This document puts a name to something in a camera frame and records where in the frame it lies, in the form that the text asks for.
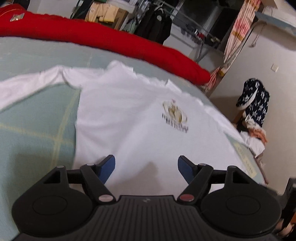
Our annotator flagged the pile of folded clothes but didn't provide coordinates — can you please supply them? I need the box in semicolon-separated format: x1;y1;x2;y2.
236;116;268;157

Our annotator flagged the black hanging jacket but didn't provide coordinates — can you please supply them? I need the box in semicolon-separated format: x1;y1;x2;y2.
134;4;172;45

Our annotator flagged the yellow hanging garment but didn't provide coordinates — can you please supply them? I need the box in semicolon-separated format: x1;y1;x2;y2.
85;2;119;23

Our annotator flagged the red quilt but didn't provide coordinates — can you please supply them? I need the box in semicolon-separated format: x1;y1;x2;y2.
1;4;210;85

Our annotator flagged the teal plaid bed blanket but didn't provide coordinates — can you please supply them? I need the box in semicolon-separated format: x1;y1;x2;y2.
0;37;269;241

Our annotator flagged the metal drying rack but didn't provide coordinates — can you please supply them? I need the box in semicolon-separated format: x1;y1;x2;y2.
138;0;223;63

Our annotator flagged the white t-shirt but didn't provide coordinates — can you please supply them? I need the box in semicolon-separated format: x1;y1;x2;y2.
1;61;246;196

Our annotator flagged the navy star-patterned garment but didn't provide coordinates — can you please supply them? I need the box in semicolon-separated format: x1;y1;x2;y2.
236;78;270;128

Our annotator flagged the pink striped curtain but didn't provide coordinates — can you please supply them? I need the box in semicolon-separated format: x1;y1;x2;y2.
202;0;261;93

